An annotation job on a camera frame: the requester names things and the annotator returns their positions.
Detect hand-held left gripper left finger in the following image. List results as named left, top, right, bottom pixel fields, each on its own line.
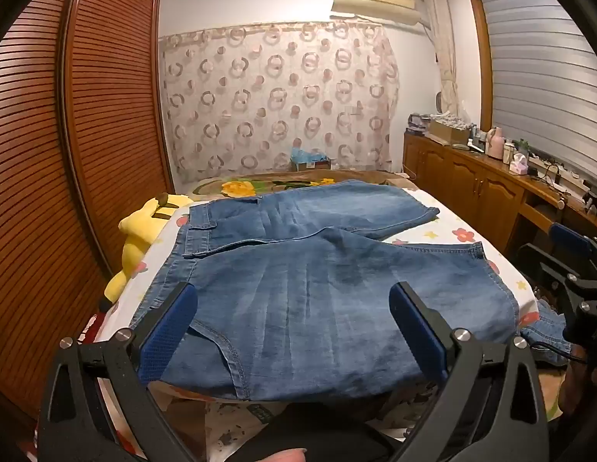
left=36, top=281, right=199, bottom=462

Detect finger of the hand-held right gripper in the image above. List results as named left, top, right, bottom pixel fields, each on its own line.
left=550, top=224, right=597, bottom=275
left=517, top=243, right=582, bottom=310

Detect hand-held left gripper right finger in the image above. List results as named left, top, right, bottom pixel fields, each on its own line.
left=389, top=280, right=550, bottom=462

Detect blue denim pants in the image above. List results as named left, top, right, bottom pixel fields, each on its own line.
left=130, top=179, right=521, bottom=402

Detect person's left hand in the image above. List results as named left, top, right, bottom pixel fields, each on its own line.
left=253, top=448, right=309, bottom=462

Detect crumpled denim garment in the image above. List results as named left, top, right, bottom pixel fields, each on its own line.
left=519, top=298, right=576, bottom=369

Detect white strawberry print bed sheet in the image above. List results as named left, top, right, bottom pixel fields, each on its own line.
left=94, top=187, right=544, bottom=462

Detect yellow plush toy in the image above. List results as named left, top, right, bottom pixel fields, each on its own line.
left=103, top=192, right=196, bottom=301

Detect pink kettle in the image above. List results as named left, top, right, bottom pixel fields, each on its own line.
left=486, top=126, right=505, bottom=159

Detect wooden cabinet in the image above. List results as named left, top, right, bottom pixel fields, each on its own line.
left=403, top=130, right=597, bottom=263

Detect grey window blind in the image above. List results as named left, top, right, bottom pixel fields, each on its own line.
left=476, top=0, right=597, bottom=188

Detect large cardboard box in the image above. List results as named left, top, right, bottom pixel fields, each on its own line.
left=426, top=118, right=473, bottom=146

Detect brown floral blanket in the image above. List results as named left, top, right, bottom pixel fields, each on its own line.
left=190, top=169, right=411, bottom=200

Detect small cardboard box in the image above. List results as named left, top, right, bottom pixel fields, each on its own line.
left=291, top=154, right=334, bottom=172

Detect wooden slatted wardrobe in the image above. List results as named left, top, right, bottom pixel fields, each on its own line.
left=0, top=0, right=176, bottom=444

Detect blue plastic bag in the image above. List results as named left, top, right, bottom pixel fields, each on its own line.
left=291, top=147, right=329, bottom=165

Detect beige window curtain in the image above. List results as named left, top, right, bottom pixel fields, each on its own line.
left=421, top=0, right=461, bottom=117

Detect circle patterned curtain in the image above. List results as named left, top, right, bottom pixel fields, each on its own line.
left=158, top=22, right=400, bottom=186

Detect black cable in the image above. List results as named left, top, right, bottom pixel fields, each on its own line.
left=528, top=341, right=589, bottom=363

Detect wooden window frame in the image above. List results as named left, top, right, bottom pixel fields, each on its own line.
left=467, top=0, right=496, bottom=131

